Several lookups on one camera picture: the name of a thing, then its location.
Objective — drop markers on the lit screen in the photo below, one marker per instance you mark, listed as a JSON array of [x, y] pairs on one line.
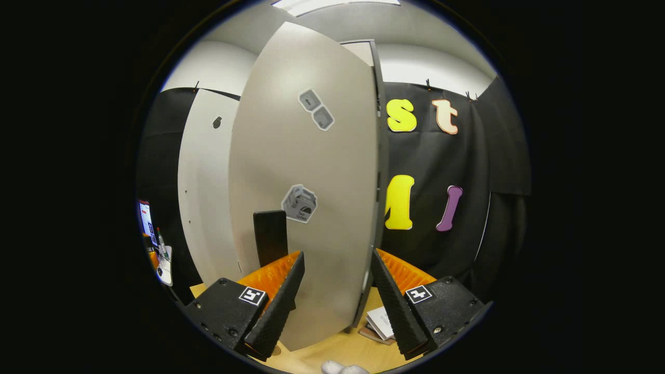
[[145, 218]]

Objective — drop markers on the grey cabinet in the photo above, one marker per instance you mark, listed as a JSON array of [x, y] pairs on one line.
[[383, 156]]

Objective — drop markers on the white cover book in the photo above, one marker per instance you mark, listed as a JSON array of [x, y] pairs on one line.
[[382, 322]]

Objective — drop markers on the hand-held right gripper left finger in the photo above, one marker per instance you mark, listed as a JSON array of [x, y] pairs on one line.
[[280, 306]]

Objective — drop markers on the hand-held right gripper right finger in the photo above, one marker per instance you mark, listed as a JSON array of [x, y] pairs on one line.
[[397, 306]]

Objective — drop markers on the large ceiling light panel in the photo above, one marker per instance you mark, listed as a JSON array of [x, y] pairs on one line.
[[332, 4]]

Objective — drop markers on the grey cabinet door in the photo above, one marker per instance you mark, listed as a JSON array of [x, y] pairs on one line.
[[322, 171], [208, 197]]

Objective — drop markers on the white tray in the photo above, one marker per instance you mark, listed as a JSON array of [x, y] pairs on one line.
[[165, 270]]

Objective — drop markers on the marker pen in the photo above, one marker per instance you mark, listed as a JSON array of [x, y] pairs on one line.
[[162, 244]]

